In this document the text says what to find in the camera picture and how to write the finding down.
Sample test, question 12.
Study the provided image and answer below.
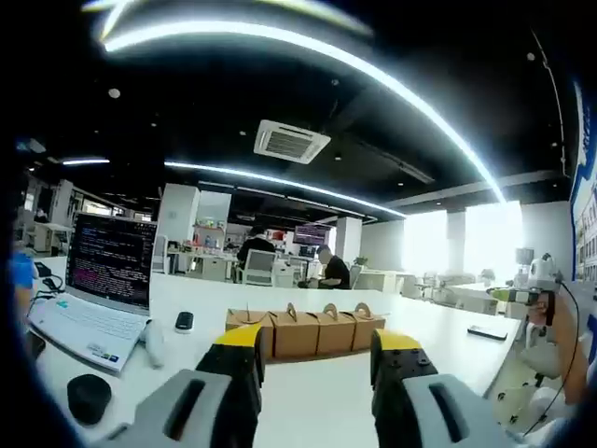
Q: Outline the ceiling air conditioner unit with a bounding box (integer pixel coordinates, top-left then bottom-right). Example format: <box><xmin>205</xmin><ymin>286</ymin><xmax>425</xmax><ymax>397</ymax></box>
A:
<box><xmin>253</xmin><ymin>119</ymin><xmax>332</xmax><ymax>166</ymax></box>

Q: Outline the black charger with cable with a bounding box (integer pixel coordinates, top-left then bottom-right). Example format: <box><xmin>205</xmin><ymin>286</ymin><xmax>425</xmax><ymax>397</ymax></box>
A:
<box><xmin>34</xmin><ymin>261</ymin><xmax>66</xmax><ymax>300</ymax></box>

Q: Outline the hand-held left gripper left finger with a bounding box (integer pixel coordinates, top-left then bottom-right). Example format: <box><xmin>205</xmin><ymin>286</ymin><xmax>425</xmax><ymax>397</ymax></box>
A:
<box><xmin>100</xmin><ymin>323</ymin><xmax>267</xmax><ymax>448</ymax></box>

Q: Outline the long curved ceiling light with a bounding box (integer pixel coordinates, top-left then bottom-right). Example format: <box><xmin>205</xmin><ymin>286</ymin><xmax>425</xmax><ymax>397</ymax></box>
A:
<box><xmin>100</xmin><ymin>21</ymin><xmax>509</xmax><ymax>204</ymax></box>

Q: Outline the white laptop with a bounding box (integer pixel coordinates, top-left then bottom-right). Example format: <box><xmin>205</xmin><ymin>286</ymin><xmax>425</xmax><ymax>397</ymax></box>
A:
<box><xmin>26</xmin><ymin>212</ymin><xmax>159</xmax><ymax>374</ymax></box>

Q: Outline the computer monitor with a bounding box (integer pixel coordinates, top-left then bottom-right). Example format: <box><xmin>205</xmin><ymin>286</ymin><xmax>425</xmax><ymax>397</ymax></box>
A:
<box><xmin>292</xmin><ymin>223</ymin><xmax>333</xmax><ymax>245</ymax></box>

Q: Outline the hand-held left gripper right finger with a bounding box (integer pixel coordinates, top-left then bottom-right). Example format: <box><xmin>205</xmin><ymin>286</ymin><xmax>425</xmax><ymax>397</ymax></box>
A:
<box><xmin>370</xmin><ymin>329</ymin><xmax>519</xmax><ymax>448</ymax></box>

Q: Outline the white rounded object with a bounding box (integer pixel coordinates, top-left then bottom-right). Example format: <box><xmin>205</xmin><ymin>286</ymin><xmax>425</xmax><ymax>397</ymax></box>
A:
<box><xmin>141</xmin><ymin>318</ymin><xmax>167</xmax><ymax>369</ymax></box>

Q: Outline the blue object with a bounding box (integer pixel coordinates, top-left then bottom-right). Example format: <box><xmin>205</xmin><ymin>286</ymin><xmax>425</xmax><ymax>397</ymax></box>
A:
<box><xmin>12</xmin><ymin>251</ymin><xmax>37</xmax><ymax>293</ymax></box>

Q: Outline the black round pouch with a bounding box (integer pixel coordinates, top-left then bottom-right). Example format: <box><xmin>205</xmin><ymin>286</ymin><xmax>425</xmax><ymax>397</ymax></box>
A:
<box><xmin>66</xmin><ymin>372</ymin><xmax>113</xmax><ymax>427</ymax></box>

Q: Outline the black smartphone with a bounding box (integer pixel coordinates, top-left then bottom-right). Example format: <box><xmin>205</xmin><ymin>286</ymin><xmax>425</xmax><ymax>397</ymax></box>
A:
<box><xmin>467</xmin><ymin>324</ymin><xmax>509</xmax><ymax>341</ymax></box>

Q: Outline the person's right hand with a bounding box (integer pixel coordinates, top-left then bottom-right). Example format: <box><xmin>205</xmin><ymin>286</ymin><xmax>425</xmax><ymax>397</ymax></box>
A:
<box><xmin>528</xmin><ymin>298</ymin><xmax>561</xmax><ymax>330</ymax></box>

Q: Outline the wall poster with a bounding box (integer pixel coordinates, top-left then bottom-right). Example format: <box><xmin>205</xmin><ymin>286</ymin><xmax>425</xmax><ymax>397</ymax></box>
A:
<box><xmin>568</xmin><ymin>78</ymin><xmax>597</xmax><ymax>365</ymax></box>

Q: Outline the black cable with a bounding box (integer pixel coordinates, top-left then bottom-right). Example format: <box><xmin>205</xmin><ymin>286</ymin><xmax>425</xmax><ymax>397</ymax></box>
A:
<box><xmin>521</xmin><ymin>277</ymin><xmax>582</xmax><ymax>438</ymax></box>

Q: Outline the shelf with colourful items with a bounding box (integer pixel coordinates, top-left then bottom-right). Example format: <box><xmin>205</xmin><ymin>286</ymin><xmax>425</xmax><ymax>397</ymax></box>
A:
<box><xmin>193</xmin><ymin>221</ymin><xmax>234</xmax><ymax>256</ymax></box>

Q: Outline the black wrist strap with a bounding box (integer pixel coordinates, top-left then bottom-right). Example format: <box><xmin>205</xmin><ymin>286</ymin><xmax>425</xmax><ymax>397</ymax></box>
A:
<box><xmin>540</xmin><ymin>291</ymin><xmax>557</xmax><ymax>328</ymax></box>

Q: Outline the white mesh office chair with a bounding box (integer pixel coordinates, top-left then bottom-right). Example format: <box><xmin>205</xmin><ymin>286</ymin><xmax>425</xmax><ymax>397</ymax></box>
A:
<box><xmin>242</xmin><ymin>248</ymin><xmax>277</xmax><ymax>287</ymax></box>

